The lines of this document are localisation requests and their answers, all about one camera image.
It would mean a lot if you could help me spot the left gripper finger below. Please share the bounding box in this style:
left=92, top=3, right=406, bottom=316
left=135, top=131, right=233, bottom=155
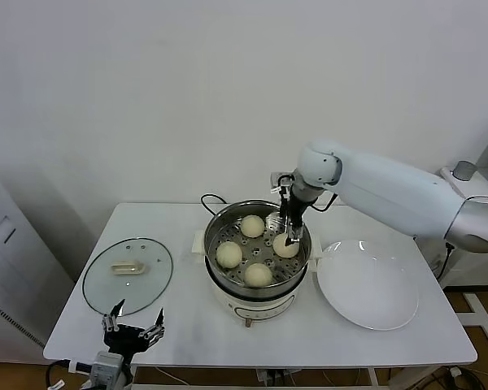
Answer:
left=101, top=299, right=126, bottom=333
left=137, top=307, right=167, bottom=341

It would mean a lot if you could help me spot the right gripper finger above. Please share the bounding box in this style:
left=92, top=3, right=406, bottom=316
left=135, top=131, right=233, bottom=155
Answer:
left=279, top=201, right=290, bottom=237
left=284, top=226, right=303, bottom=249

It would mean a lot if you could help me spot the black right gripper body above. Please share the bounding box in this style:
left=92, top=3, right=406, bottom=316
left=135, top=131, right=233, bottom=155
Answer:
left=287, top=197, right=306, bottom=228

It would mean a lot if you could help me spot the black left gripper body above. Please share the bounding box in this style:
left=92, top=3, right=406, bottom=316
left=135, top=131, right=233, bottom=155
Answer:
left=103, top=323, right=163, bottom=358

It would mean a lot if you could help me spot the white steamed baozi bun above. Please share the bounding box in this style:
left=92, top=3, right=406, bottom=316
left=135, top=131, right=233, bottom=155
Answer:
left=239, top=214, right=266, bottom=239
left=215, top=241, right=244, bottom=269
left=243, top=262, right=273, bottom=288
left=272, top=232, right=301, bottom=259

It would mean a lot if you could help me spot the glass lid with cream handle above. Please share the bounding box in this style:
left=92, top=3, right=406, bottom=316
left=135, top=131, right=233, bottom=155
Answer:
left=81, top=238, right=174, bottom=318

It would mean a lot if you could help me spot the perforated steel steamer basket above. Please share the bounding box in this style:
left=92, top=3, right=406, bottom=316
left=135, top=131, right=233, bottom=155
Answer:
left=202, top=198, right=312, bottom=288

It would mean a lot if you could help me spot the cream electric cooker base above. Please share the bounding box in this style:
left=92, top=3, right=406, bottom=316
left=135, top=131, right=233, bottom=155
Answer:
left=191, top=229, right=323, bottom=328

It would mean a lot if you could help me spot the white round plate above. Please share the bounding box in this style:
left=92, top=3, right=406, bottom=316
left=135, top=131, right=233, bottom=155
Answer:
left=316, top=239, right=419, bottom=331

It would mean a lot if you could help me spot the white cabinet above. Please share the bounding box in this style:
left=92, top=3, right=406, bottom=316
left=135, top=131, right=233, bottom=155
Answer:
left=0, top=164, right=76, bottom=366

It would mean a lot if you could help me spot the grey cylinder speaker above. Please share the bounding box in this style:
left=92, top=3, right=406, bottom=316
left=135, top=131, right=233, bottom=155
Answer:
left=451, top=160, right=477, bottom=181

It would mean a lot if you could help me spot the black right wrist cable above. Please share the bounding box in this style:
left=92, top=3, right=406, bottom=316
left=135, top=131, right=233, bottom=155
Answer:
left=307, top=193, right=339, bottom=214

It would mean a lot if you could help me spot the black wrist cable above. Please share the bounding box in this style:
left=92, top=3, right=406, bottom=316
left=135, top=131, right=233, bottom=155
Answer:
left=307, top=193, right=339, bottom=214
left=45, top=359, right=72, bottom=390

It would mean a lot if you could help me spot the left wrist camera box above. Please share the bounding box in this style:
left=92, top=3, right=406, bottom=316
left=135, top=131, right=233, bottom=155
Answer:
left=68, top=351, right=125, bottom=385

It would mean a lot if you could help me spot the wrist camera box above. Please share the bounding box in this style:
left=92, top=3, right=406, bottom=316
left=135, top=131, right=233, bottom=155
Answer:
left=68, top=351, right=125, bottom=385
left=269, top=171, right=296, bottom=194

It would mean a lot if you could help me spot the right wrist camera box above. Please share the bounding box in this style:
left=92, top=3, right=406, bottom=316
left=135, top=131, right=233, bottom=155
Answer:
left=269, top=171, right=296, bottom=194

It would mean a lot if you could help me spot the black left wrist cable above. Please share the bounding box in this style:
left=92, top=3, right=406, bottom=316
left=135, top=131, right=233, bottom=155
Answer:
left=45, top=359, right=72, bottom=390

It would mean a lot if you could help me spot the black cooker power cord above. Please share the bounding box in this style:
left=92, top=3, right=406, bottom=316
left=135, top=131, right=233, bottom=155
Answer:
left=198, top=193, right=229, bottom=223

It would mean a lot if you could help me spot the black power adapter with cable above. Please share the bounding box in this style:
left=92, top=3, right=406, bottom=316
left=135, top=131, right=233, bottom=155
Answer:
left=437, top=195, right=488, bottom=281

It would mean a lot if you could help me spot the white floor stand frame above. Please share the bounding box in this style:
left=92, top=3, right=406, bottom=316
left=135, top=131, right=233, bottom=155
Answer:
left=461, top=291, right=488, bottom=353

